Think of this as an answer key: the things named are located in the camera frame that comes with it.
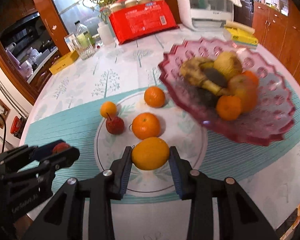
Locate small red fruit front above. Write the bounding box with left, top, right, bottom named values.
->
left=52, top=142, right=70, bottom=154

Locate small red fruit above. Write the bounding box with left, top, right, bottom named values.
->
left=106, top=114, right=125, bottom=135
left=52, top=142, right=70, bottom=154

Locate small yellow-orange mandarin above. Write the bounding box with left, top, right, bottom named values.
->
left=132, top=137, right=170, bottom=171

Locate large orange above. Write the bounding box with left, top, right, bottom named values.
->
left=132, top=112, right=161, bottom=140

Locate pink glass fruit bowl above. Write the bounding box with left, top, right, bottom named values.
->
left=159, top=38, right=295, bottom=146

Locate red yellow apple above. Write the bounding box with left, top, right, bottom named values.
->
left=228, top=74, right=258, bottom=113

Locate dark green avocado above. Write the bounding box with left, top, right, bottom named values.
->
left=199, top=61, right=228, bottom=88

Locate yellow speckled pear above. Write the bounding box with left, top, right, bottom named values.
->
left=213, top=51, right=243, bottom=81

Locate spotted ripe banana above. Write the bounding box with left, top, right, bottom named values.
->
left=179, top=57, right=230, bottom=96

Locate mandarin orange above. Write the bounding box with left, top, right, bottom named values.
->
left=242, top=70, right=259, bottom=87

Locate yellow flat box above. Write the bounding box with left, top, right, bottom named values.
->
left=49, top=50, right=79, bottom=75

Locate round printed white placemat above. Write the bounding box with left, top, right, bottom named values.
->
left=94, top=92, right=207, bottom=197

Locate clear glass tumbler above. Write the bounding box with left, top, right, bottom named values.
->
left=72, top=37, right=95, bottom=60

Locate small white carton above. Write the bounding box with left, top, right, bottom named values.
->
left=64, top=33, right=76, bottom=52

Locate clear bottle green label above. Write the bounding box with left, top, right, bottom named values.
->
left=75, top=21, right=95, bottom=48

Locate white squeeze bottle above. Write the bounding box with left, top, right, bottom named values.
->
left=97, top=21, right=114, bottom=45

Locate red paper cup package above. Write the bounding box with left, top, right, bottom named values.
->
left=109, top=1, right=179, bottom=44

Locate yellow tissue pack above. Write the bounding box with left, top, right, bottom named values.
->
left=223, top=21, right=259, bottom=48

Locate white countertop appliance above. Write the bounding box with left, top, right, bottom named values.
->
left=177, top=0, right=234, bottom=31

